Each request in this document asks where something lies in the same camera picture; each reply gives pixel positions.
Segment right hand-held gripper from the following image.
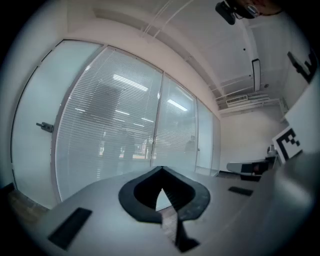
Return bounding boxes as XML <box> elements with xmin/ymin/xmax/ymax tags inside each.
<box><xmin>266</xmin><ymin>47</ymin><xmax>320</xmax><ymax>165</ymax></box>

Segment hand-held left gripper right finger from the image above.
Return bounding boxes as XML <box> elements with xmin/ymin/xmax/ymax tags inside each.
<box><xmin>161</xmin><ymin>151</ymin><xmax>320</xmax><ymax>256</ymax></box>

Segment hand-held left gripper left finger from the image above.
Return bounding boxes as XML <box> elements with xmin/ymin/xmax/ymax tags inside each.
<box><xmin>37</xmin><ymin>165</ymin><xmax>180</xmax><ymax>256</ymax></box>

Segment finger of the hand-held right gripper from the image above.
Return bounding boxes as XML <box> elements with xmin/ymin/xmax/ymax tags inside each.
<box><xmin>226</xmin><ymin>159</ymin><xmax>276</xmax><ymax>182</ymax></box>

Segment wide white slatted blinds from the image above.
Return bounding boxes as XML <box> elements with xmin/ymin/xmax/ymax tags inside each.
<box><xmin>55</xmin><ymin>46</ymin><xmax>165</xmax><ymax>202</ymax></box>

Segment white horizontal pipe bundle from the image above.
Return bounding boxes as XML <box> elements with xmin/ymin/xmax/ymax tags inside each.
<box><xmin>208</xmin><ymin>74</ymin><xmax>288</xmax><ymax>116</ymax></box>

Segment black framed pendant light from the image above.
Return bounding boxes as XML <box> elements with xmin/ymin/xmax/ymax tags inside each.
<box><xmin>251</xmin><ymin>57</ymin><xmax>261</xmax><ymax>92</ymax></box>

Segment white air vent grille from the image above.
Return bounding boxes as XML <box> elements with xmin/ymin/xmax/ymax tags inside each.
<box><xmin>225</xmin><ymin>94</ymin><xmax>249</xmax><ymax>106</ymax></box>

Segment eyeglasses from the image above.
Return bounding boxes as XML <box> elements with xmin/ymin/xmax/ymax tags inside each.
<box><xmin>234</xmin><ymin>4</ymin><xmax>261</xmax><ymax>20</ymax></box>

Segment frosted glass door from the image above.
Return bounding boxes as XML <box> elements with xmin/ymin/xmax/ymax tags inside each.
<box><xmin>11</xmin><ymin>39</ymin><xmax>105</xmax><ymax>210</ymax></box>

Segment white ceiling conduit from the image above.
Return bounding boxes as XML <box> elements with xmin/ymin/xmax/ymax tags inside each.
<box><xmin>139</xmin><ymin>0</ymin><xmax>198</xmax><ymax>38</ymax></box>

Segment black door handle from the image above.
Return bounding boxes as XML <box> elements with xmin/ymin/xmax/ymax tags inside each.
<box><xmin>35</xmin><ymin>121</ymin><xmax>55</xmax><ymax>133</ymax></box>

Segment black head camera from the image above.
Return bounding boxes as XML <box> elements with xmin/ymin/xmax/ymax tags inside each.
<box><xmin>214</xmin><ymin>0</ymin><xmax>238</xmax><ymax>26</ymax></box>

